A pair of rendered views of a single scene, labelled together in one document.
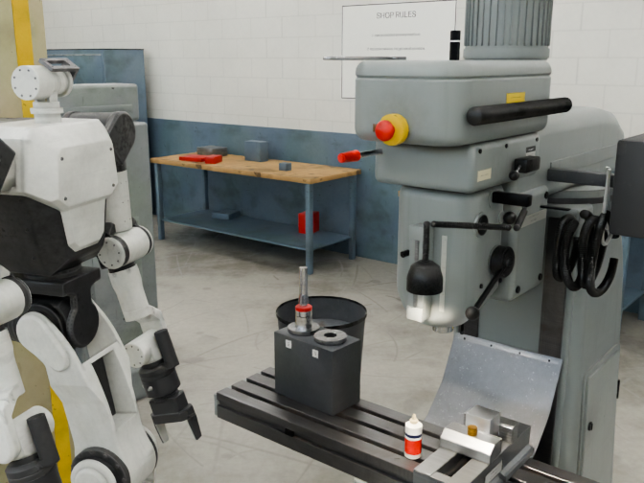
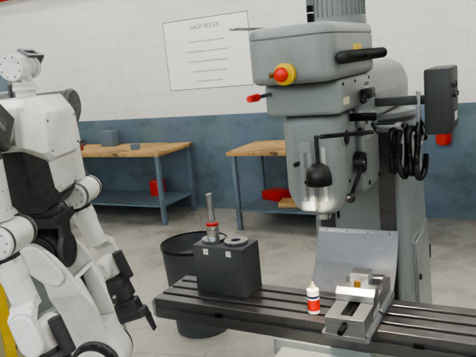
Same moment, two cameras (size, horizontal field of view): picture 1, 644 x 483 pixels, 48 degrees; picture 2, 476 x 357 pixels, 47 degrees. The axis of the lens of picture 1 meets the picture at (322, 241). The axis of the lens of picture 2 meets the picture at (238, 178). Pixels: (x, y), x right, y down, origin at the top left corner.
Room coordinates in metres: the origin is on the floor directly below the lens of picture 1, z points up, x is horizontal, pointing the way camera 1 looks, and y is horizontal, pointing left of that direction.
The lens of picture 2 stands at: (-0.07, 0.28, 1.80)
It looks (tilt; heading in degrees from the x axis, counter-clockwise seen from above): 12 degrees down; 350
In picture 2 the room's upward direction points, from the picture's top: 6 degrees counter-clockwise
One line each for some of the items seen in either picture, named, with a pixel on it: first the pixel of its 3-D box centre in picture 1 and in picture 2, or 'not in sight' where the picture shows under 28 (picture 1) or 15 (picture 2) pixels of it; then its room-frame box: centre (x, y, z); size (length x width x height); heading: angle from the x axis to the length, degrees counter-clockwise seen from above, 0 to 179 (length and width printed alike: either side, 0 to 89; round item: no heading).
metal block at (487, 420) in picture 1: (482, 424); (361, 279); (1.51, -0.37, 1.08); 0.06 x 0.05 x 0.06; 52
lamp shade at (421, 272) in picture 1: (425, 275); (318, 173); (1.38, -0.20, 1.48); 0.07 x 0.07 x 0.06
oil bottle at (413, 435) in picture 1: (413, 434); (313, 297); (1.57, -0.22, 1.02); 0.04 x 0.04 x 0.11
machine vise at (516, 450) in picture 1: (474, 451); (359, 299); (1.49, -0.35, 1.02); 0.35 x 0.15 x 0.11; 142
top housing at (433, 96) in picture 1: (455, 98); (314, 52); (1.60, -0.29, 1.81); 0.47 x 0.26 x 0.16; 141
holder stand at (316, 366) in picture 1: (316, 364); (227, 263); (1.88, 0.01, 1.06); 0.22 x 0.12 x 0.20; 48
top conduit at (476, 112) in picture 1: (522, 109); (363, 54); (1.52, -0.42, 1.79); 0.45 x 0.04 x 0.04; 141
